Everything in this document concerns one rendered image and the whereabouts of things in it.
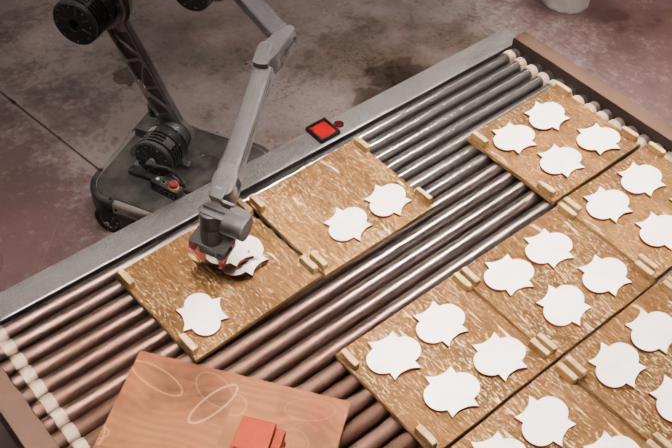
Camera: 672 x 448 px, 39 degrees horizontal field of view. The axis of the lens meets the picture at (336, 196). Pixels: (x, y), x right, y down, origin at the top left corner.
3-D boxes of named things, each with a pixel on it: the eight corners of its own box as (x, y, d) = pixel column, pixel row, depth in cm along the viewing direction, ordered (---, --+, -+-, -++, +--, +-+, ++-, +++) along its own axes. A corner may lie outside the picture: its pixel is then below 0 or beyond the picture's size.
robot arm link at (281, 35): (309, 54, 252) (305, 32, 243) (268, 82, 249) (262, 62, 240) (216, -49, 269) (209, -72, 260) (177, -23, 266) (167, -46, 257)
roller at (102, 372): (30, 412, 225) (26, 400, 222) (564, 92, 318) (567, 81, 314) (40, 426, 223) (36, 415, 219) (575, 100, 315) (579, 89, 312)
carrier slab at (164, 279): (115, 278, 249) (114, 274, 247) (238, 205, 269) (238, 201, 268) (196, 364, 231) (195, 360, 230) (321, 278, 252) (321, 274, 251)
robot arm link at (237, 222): (225, 190, 237) (218, 175, 229) (266, 205, 234) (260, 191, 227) (203, 231, 233) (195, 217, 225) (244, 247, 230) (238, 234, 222)
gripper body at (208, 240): (201, 227, 240) (199, 207, 235) (236, 241, 237) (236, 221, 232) (187, 244, 236) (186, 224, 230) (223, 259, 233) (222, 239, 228)
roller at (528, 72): (1, 370, 233) (-4, 358, 229) (530, 70, 325) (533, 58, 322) (10, 383, 230) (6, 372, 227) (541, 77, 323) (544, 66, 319)
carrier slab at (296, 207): (245, 203, 269) (245, 199, 268) (354, 143, 289) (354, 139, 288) (325, 279, 252) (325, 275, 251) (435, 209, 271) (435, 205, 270)
